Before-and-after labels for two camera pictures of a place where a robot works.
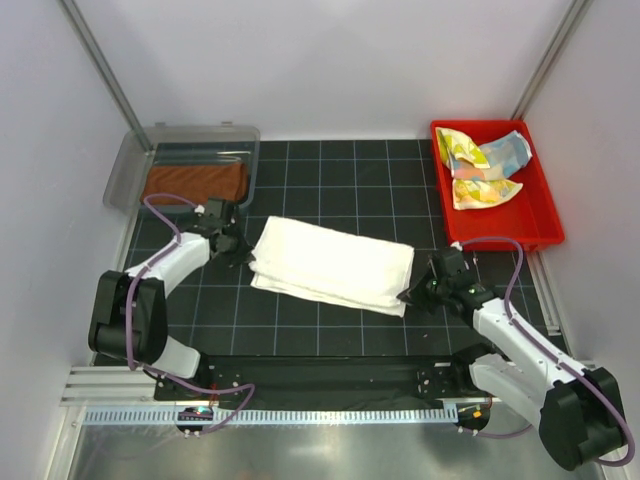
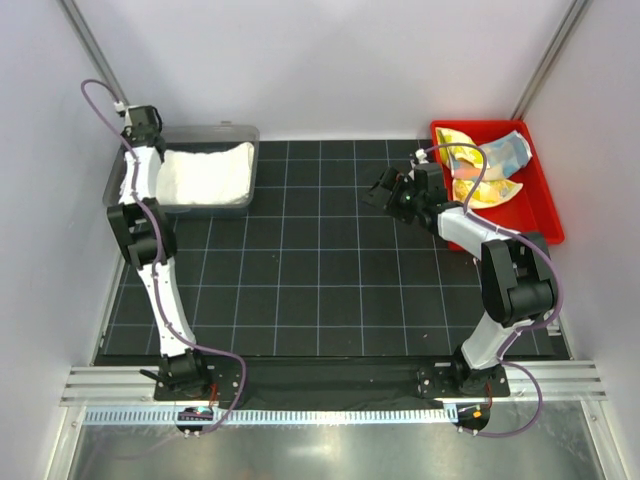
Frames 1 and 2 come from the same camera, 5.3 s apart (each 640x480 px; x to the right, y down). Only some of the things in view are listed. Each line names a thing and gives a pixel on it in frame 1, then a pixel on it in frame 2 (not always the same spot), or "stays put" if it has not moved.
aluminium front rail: [134, 385] stays put
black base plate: [327, 382] stays put
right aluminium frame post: [574, 20] stays put
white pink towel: [332, 265] -> [222, 175]
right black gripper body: [431, 293] -> [404, 201]
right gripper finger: [406, 296] -> [379, 197]
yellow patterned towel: [467, 166] stays put
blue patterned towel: [505, 156] stays put
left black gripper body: [236, 248] -> [126, 136]
